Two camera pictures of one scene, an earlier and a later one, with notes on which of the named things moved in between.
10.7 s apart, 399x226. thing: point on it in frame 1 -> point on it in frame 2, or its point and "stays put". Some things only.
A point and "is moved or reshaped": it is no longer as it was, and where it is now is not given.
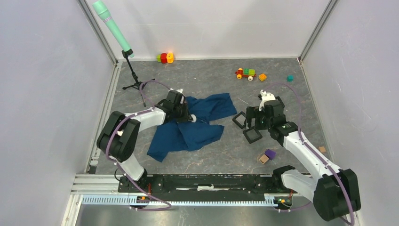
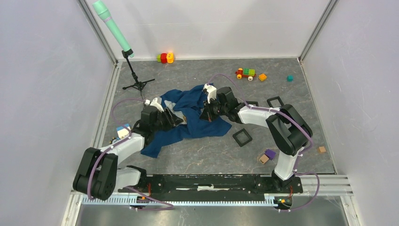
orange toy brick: (262, 77) stays put
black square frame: (237, 123) is moved or reshaped
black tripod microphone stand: (139, 85) stays put
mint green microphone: (104, 12) stays put
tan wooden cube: (264, 159) stays put
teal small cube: (290, 78) stays put
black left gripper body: (181, 115) -> (164, 122)
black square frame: (252, 141) -> (238, 141)
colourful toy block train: (246, 72) stays put
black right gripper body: (261, 122) -> (213, 108)
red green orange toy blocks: (165, 58) stays put
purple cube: (270, 153) stays put
